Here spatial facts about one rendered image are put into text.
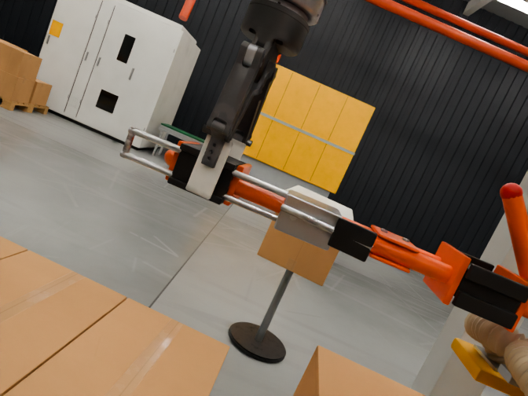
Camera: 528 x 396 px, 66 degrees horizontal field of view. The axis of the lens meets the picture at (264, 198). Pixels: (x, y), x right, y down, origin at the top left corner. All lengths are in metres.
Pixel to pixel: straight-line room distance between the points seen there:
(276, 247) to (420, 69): 9.75
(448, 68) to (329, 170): 5.22
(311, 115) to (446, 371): 6.45
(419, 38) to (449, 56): 0.88
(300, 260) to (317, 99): 5.75
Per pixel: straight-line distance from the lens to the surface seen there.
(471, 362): 0.68
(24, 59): 7.46
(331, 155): 7.77
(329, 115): 7.78
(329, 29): 11.38
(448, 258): 0.54
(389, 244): 0.49
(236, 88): 0.44
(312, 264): 2.27
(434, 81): 11.72
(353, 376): 0.76
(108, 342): 1.30
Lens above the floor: 1.26
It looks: 8 degrees down
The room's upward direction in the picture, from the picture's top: 24 degrees clockwise
